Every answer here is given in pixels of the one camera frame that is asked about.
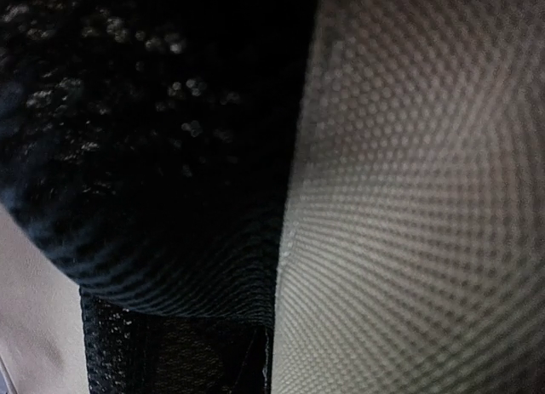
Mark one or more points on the beige fabric pet tent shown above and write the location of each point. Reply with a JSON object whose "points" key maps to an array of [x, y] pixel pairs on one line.
{"points": [[286, 196]]}

